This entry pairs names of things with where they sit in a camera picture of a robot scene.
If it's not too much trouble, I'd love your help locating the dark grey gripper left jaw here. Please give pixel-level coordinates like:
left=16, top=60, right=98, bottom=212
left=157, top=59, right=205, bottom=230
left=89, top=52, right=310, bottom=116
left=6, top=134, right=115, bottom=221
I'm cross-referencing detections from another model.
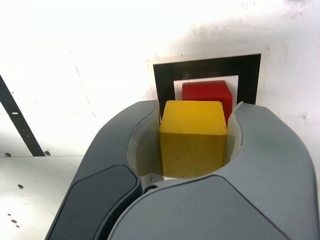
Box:
left=45, top=99, right=166, bottom=240

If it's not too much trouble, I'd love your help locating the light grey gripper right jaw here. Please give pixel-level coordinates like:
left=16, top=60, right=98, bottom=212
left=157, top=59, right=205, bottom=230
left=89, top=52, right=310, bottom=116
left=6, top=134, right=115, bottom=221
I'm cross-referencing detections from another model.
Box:
left=106, top=100, right=317, bottom=240

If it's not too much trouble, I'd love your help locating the yellow cube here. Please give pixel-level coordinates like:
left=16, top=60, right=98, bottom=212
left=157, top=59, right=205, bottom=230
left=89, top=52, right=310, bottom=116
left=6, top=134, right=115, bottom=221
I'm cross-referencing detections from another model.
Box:
left=159, top=100, right=228, bottom=180

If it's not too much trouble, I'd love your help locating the red cube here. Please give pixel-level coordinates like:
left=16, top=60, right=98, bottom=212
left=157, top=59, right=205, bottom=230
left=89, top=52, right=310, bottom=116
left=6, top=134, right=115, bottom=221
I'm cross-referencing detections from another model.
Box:
left=181, top=80, right=234, bottom=126

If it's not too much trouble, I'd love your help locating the black tape square outline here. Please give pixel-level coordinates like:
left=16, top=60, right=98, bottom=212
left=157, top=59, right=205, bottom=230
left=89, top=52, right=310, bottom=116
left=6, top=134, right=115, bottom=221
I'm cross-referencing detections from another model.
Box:
left=152, top=53, right=262, bottom=106

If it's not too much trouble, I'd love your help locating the black tape strip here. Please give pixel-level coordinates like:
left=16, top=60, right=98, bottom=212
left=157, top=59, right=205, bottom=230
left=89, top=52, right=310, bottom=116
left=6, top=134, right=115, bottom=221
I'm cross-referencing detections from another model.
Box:
left=0, top=74, right=47, bottom=157

